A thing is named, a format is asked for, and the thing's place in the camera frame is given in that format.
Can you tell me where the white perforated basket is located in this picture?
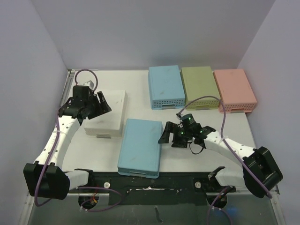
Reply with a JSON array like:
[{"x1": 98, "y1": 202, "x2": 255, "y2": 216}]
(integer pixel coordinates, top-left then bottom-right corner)
[{"x1": 82, "y1": 90, "x2": 128, "y2": 139}]

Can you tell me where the large blue perforated basket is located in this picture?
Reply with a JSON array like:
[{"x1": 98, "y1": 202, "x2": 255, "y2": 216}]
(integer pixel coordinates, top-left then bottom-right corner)
[{"x1": 148, "y1": 65, "x2": 185, "y2": 110}]

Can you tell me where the small blue perforated basket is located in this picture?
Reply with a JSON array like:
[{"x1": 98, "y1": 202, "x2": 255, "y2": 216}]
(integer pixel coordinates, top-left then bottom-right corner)
[{"x1": 117, "y1": 119, "x2": 163, "y2": 179}]

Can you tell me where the yellow-green perforated basket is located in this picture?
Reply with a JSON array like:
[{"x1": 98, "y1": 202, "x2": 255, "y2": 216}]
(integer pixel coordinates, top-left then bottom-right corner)
[{"x1": 180, "y1": 66, "x2": 220, "y2": 110}]

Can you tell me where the pink perforated basket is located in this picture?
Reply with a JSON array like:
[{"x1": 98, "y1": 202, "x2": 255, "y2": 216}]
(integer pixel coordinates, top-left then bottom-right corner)
[{"x1": 213, "y1": 69, "x2": 257, "y2": 113}]

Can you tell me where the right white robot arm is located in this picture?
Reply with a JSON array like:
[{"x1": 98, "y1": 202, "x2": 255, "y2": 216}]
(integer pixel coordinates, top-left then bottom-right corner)
[{"x1": 158, "y1": 113, "x2": 283, "y2": 198}]

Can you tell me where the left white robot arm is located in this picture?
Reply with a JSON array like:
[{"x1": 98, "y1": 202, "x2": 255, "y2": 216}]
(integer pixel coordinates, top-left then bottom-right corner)
[{"x1": 23, "y1": 85, "x2": 112, "y2": 205}]

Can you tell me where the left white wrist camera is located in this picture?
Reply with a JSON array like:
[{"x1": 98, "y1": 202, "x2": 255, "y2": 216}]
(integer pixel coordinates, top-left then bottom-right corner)
[{"x1": 80, "y1": 80, "x2": 94, "y2": 89}]

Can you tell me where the black table front rail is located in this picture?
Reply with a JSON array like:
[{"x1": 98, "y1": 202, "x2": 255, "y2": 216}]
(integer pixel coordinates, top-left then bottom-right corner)
[{"x1": 67, "y1": 171, "x2": 237, "y2": 207}]

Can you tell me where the aluminium frame rail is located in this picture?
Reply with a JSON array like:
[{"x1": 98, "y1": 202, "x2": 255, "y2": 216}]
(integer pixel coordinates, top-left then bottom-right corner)
[{"x1": 236, "y1": 185, "x2": 280, "y2": 195}]

